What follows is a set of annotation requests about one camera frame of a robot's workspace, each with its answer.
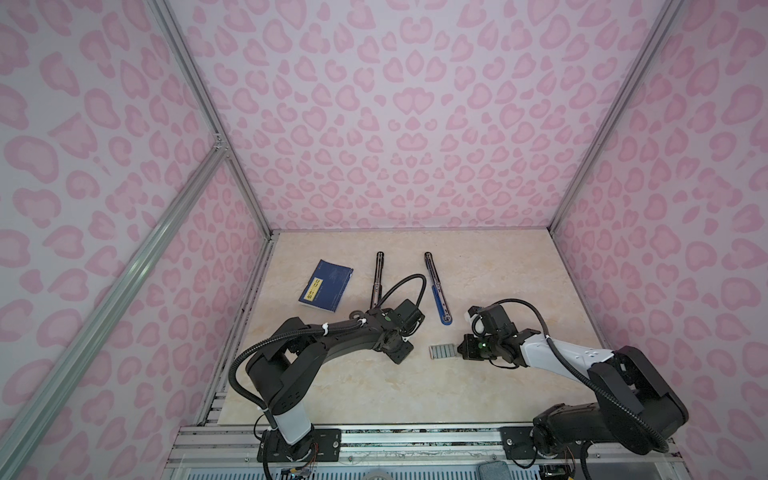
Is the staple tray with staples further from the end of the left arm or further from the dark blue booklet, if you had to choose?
the dark blue booklet

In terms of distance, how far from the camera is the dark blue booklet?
1013mm

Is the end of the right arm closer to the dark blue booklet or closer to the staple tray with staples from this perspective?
the staple tray with staples

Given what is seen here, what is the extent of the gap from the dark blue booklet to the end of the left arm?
303mm

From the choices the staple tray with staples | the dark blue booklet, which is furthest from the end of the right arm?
the dark blue booklet

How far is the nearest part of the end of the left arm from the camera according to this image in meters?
0.65

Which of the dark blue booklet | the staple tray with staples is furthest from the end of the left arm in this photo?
the dark blue booklet
